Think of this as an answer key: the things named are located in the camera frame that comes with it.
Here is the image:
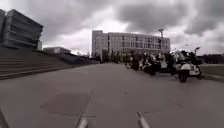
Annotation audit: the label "pale multi-storey building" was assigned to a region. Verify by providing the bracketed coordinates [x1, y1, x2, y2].
[91, 29, 171, 62]

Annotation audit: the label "wide stone steps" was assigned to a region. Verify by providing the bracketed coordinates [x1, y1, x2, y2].
[0, 46, 92, 81]

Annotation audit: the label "grey paved plaza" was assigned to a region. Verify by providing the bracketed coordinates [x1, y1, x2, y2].
[0, 62, 224, 128]

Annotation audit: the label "lamp pole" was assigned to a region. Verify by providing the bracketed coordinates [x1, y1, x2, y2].
[158, 28, 165, 54]

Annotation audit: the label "row of parked scooters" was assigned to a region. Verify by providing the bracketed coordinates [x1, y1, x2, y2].
[124, 49, 203, 83]

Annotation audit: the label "robot's own part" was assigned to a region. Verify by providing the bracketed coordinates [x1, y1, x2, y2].
[136, 111, 151, 128]
[76, 116, 90, 128]

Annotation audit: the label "low pale building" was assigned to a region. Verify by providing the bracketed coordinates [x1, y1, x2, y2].
[42, 46, 72, 55]

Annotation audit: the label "raised concrete platform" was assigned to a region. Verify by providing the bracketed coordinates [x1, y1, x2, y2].
[199, 63, 224, 83]

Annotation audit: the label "row of trees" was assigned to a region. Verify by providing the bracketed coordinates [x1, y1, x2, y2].
[94, 49, 134, 64]

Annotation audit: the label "dark stepped building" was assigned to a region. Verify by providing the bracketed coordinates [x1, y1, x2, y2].
[0, 8, 45, 51]

